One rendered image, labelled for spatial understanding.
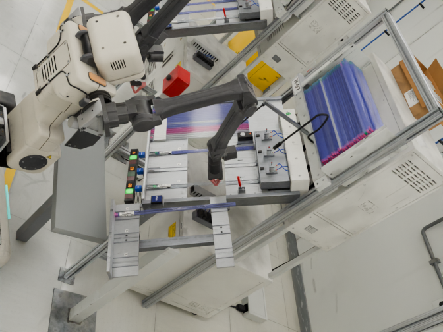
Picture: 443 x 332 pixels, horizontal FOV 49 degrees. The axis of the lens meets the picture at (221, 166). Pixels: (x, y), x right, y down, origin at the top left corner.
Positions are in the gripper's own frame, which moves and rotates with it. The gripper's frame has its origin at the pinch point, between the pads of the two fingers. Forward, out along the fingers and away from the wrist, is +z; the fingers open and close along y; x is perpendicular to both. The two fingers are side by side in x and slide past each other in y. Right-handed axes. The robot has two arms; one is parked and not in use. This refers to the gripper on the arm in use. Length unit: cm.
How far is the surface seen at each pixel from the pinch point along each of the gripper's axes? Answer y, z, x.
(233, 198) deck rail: -9.9, -0.1, -7.7
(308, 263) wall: 65, 175, -70
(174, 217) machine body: 8.6, 34.7, 23.1
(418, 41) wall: 209, 65, -176
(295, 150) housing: 11.0, -7.8, -37.5
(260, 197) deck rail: -9.9, 0.4, -19.5
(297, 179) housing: -7.1, -7.7, -36.2
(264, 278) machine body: -9, 70, -24
